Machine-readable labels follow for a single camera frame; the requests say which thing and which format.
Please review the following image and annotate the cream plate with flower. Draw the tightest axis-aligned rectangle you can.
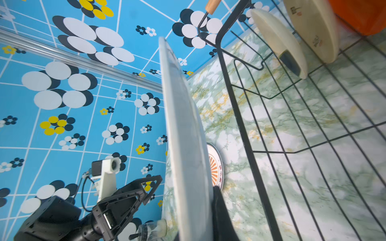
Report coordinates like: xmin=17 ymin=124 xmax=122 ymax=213
xmin=251 ymin=9 xmax=308 ymax=79

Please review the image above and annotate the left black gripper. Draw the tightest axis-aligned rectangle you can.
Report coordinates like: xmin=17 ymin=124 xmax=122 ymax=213
xmin=80 ymin=175 xmax=163 ymax=241

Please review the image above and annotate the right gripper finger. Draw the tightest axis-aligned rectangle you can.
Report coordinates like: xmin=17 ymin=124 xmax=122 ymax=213
xmin=212 ymin=186 xmax=239 ymax=241

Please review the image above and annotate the orange sunburst plate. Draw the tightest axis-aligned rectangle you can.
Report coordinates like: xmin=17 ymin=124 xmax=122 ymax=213
xmin=207 ymin=143 xmax=224 ymax=190

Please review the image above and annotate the clear plastic jar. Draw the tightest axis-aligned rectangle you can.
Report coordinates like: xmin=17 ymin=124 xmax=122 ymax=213
xmin=129 ymin=219 xmax=167 ymax=241

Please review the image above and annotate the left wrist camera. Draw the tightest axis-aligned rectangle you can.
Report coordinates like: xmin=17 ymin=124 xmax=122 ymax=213
xmin=91 ymin=157 xmax=121 ymax=202

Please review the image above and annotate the beige plate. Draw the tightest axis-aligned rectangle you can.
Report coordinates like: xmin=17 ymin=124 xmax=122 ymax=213
xmin=283 ymin=0 xmax=339 ymax=63

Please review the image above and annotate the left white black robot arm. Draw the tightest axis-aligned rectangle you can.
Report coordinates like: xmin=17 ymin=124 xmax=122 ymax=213
xmin=14 ymin=175 xmax=162 ymax=241

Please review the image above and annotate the green red rim plate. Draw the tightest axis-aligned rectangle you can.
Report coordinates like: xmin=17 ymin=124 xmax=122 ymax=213
xmin=159 ymin=37 xmax=214 ymax=241

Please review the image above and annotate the left wooden rack handle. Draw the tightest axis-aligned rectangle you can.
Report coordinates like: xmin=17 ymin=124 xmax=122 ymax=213
xmin=205 ymin=0 xmax=222 ymax=15

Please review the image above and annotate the black wire dish rack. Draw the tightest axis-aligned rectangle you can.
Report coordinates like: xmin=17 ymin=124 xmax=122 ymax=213
xmin=197 ymin=0 xmax=386 ymax=241

